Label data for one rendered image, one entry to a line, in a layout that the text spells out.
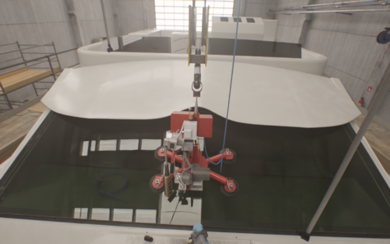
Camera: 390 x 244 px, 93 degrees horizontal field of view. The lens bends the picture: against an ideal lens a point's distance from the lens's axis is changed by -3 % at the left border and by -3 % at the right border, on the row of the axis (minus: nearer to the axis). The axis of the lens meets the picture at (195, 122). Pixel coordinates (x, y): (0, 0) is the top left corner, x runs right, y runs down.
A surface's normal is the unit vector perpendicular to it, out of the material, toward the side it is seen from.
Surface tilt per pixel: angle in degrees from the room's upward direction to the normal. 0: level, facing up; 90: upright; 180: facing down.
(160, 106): 21
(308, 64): 90
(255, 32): 61
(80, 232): 47
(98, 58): 90
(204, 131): 73
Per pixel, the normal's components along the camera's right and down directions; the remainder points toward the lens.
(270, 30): -0.04, 0.47
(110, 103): -0.02, -0.66
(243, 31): -0.03, 0.00
